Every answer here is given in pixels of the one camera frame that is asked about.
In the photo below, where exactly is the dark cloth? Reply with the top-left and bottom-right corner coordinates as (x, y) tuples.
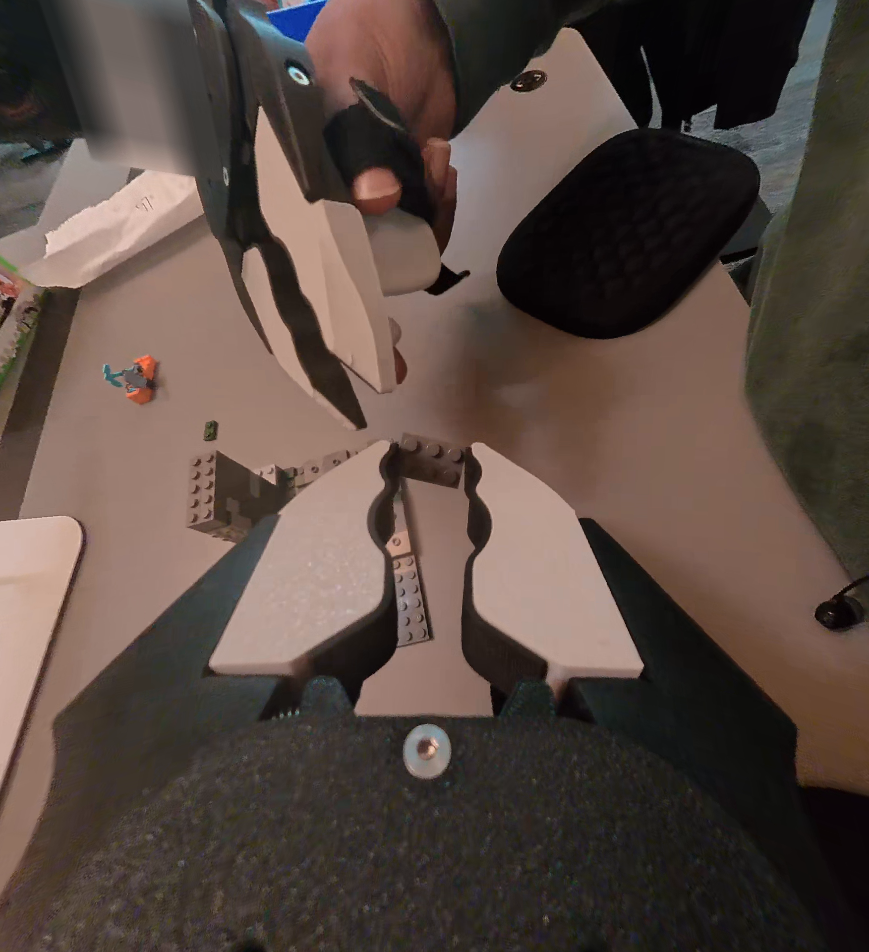
(568, 0), (838, 133)

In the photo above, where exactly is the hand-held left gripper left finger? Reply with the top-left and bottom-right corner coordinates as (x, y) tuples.
(207, 440), (402, 711)

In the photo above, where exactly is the white book stand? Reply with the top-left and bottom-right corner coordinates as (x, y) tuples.
(0, 515), (86, 890)

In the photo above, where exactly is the dark grey brick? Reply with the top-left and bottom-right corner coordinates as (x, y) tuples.
(400, 433), (468, 489)

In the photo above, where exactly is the black chair armrest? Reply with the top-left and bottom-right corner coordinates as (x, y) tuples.
(495, 128), (762, 341)

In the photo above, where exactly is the black cable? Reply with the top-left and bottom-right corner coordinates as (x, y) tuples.
(813, 568), (869, 634)

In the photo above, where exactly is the torn white paper bag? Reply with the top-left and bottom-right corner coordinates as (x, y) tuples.
(21, 170), (210, 291)

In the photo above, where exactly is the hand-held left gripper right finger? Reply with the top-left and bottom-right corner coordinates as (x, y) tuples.
(461, 442), (645, 711)

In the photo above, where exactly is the long grey brick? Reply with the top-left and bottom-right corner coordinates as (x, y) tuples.
(391, 487), (434, 648)

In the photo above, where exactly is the grey desk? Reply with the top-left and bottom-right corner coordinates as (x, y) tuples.
(0, 28), (869, 938)

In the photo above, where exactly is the person's right hand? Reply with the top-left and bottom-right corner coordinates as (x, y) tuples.
(304, 0), (461, 386)

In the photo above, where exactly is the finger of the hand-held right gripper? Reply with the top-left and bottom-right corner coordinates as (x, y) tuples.
(238, 247), (368, 432)
(254, 112), (401, 395)

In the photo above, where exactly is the orange toy minifigure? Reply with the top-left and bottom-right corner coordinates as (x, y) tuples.
(101, 354), (159, 407)

